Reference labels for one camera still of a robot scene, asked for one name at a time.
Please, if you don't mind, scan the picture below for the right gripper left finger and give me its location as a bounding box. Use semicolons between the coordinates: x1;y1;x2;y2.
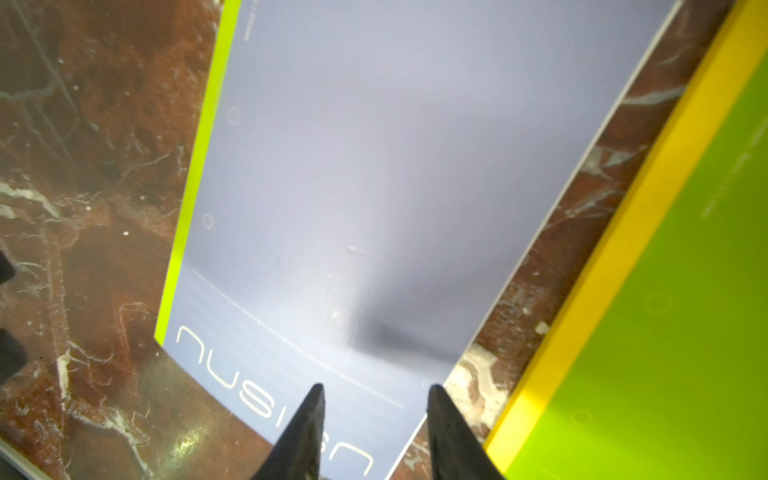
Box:
251;383;325;480

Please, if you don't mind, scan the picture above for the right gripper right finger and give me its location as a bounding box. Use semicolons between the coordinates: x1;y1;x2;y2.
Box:
427;384;505;480

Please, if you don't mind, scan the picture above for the notebook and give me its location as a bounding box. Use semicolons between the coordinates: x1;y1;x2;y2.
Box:
487;1;767;479
155;1;676;479

